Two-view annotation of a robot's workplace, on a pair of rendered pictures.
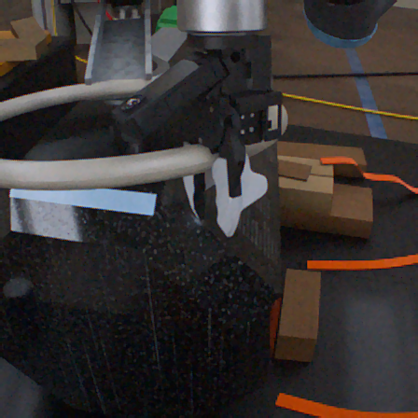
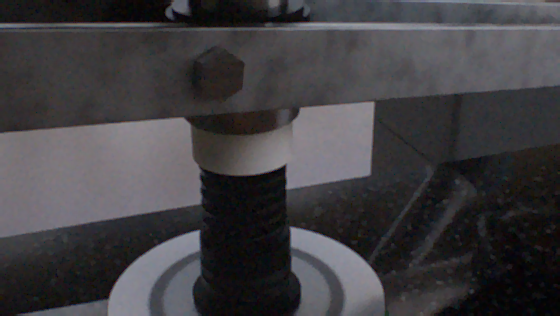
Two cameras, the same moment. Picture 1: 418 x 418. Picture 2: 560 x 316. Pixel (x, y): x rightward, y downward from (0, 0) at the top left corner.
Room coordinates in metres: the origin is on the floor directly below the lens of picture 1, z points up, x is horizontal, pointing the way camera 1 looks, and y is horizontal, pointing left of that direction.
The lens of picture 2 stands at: (1.49, 0.61, 1.16)
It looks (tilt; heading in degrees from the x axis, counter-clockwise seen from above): 26 degrees down; 242
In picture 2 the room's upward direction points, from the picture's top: straight up
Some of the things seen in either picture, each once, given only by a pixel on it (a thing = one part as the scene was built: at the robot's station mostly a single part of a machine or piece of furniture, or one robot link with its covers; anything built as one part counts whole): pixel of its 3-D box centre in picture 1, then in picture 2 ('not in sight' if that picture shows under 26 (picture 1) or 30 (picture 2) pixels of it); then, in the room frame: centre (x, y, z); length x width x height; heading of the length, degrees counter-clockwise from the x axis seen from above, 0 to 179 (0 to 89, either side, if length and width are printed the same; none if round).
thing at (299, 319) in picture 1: (299, 313); not in sight; (1.13, -0.29, 0.07); 0.30 x 0.12 x 0.12; 169
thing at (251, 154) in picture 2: not in sight; (241, 129); (1.31, 0.21, 0.97); 0.07 x 0.07 x 0.04
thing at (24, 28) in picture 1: (28, 30); not in sight; (1.87, 0.69, 0.80); 0.20 x 0.10 x 0.05; 32
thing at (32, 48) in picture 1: (16, 48); not in sight; (1.63, 0.66, 0.81); 0.20 x 0.10 x 0.05; 84
